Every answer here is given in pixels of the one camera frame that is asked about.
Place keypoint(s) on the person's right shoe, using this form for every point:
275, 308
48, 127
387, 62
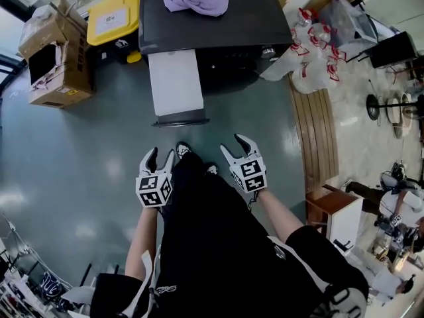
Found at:
212, 168

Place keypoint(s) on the black flat monitor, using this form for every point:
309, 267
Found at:
394, 50

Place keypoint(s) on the black printed bag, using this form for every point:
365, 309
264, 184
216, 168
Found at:
51, 285

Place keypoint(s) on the white and black detergent drawer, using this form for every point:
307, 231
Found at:
175, 84

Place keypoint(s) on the black washing machine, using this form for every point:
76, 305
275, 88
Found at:
232, 28

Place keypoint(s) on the black bin with yellow lid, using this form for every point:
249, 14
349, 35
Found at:
112, 18

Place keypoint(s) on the slatted wooden bench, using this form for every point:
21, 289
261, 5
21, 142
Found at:
316, 134

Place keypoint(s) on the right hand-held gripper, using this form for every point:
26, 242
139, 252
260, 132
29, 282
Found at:
250, 174

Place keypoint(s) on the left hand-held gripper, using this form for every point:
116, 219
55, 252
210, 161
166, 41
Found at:
154, 189

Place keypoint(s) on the silver washing machine knob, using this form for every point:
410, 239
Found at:
268, 52

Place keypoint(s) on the brown cardboard box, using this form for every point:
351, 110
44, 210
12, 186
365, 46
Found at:
76, 68

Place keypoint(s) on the person's right forearm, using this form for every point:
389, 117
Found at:
278, 214

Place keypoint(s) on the clear plastic storage box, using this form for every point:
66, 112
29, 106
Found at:
351, 25

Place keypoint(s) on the black floor fan stand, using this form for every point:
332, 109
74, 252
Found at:
372, 106

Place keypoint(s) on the white bags with red ties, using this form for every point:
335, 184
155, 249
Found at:
311, 71

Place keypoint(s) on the person's left shoe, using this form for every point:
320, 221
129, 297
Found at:
183, 149

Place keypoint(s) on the person's shoe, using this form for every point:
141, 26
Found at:
212, 168
183, 149

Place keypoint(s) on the person's black clothing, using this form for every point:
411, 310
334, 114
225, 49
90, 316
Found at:
225, 250

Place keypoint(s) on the person's left forearm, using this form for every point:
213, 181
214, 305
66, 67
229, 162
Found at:
142, 240

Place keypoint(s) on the wooden and white cabinet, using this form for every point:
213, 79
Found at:
344, 217

